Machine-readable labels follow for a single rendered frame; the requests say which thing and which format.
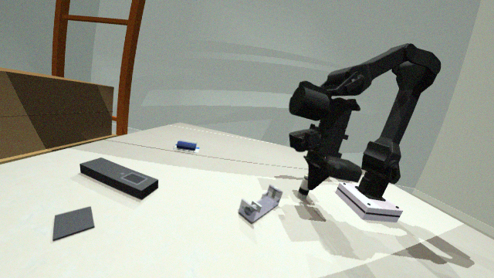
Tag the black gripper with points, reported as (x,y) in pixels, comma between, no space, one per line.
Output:
(327,162)

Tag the white cylindrical battery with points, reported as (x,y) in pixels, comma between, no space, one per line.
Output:
(303,189)

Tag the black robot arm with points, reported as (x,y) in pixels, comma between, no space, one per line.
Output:
(416,70)

